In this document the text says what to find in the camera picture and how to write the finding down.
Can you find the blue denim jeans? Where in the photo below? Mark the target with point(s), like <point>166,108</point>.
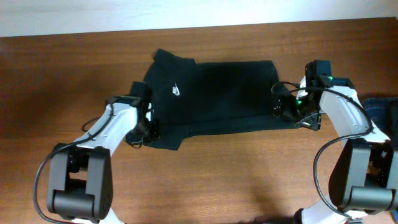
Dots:
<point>383,112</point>

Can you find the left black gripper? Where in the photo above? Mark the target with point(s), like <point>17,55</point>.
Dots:
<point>134,139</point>

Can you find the black nike t-shirt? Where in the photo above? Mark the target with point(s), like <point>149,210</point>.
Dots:
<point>193,99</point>

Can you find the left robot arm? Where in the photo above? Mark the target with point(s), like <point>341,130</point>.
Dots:
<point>80,188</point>

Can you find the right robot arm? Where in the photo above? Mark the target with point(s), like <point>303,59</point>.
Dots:
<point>364,179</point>

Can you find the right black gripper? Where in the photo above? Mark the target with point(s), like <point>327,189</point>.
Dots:
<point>313,122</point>

